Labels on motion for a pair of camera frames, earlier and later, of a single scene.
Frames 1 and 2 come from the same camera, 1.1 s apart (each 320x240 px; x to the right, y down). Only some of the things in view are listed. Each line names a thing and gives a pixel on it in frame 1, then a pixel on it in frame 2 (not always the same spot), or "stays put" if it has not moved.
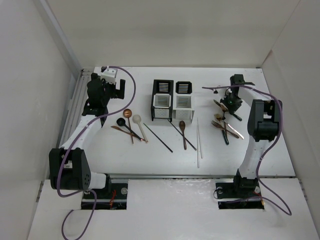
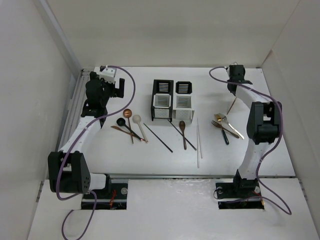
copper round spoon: (127, 113) stays put
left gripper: (117, 93) stays put
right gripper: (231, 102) to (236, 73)
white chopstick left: (197, 145) stays put
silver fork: (233, 134) to (224, 118)
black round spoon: (121, 122) stays put
